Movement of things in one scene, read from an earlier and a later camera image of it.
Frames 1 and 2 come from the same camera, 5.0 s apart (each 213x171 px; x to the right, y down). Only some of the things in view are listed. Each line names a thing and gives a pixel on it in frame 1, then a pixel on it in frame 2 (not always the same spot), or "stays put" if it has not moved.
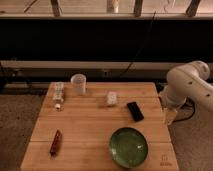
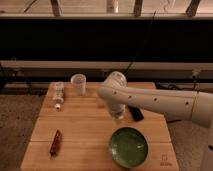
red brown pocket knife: [55, 144] stays put
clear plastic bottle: [58, 94] stays put
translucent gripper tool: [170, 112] to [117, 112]
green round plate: [128, 147] stays put
